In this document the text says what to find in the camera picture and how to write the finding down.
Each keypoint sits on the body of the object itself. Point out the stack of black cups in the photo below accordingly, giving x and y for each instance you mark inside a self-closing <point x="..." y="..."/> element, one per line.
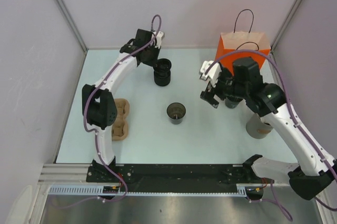
<point x="232" y="102"/>

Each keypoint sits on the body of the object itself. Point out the white slotted cable duct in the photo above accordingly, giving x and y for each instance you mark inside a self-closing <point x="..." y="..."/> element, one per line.
<point x="100" y="190"/>

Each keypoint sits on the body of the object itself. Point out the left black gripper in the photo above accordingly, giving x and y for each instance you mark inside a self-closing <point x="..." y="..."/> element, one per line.
<point x="157" y="51"/>

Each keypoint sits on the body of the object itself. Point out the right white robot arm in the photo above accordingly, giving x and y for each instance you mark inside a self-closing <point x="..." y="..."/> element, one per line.
<point x="315" y="168"/>

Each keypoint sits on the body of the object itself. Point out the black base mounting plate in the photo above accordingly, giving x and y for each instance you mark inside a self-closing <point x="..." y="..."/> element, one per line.
<point x="186" y="177"/>

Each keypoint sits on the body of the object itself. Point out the grey straw holder cup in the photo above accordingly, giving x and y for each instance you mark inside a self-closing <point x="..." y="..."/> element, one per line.
<point x="257" y="128"/>

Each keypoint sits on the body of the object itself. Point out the left brown cup carrier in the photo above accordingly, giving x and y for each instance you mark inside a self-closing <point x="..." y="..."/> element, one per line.
<point x="120" y="128"/>

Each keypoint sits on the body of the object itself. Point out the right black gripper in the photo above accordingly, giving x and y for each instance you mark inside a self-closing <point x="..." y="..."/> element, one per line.
<point x="209" y="96"/>

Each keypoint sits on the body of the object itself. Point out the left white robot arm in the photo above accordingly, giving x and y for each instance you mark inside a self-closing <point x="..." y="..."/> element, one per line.
<point x="98" y="105"/>

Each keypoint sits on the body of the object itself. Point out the single black coffee cup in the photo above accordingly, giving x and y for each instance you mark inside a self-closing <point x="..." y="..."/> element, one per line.
<point x="176" y="112"/>

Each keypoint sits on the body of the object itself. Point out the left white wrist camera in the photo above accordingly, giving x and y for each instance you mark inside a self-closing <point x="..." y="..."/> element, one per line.
<point x="157" y="43"/>

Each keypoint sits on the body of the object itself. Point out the stack of black lids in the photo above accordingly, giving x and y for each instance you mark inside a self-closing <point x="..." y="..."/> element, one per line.
<point x="162" y="76"/>

